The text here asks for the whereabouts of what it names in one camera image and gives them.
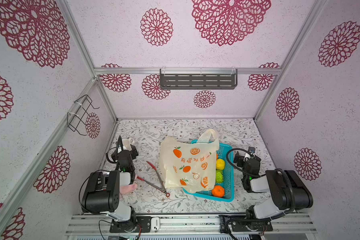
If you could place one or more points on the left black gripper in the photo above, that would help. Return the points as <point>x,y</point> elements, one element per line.
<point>126,157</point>

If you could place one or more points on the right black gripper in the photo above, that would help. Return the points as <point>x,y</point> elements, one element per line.
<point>251,165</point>

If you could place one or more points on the yellow round fruit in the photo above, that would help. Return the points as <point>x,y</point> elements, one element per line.
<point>220,164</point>

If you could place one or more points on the green bumpy fruit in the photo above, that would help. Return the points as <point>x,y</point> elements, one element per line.
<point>219,176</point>

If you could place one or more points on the large orange fruit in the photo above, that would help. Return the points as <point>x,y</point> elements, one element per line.
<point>218,191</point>

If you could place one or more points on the cream plastic bag orange print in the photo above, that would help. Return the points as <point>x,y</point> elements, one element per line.
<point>190,166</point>

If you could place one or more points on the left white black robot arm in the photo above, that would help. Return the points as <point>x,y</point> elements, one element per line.
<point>102,193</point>

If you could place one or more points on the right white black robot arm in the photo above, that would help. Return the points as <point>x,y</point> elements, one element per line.
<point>288,192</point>

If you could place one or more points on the white ceramic mug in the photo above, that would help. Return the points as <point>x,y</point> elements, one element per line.
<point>127,144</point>

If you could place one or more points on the teal plastic basket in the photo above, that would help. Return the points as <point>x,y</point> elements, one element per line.
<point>227,184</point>

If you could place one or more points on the pink plush toy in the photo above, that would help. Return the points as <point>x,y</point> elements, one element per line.
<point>125,190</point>

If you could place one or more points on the black wire wall rack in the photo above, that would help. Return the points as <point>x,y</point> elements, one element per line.
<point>78,117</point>

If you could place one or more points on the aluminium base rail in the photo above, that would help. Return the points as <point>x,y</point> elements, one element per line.
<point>190,227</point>

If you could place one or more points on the grey wall shelf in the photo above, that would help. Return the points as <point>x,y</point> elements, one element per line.
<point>200,81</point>

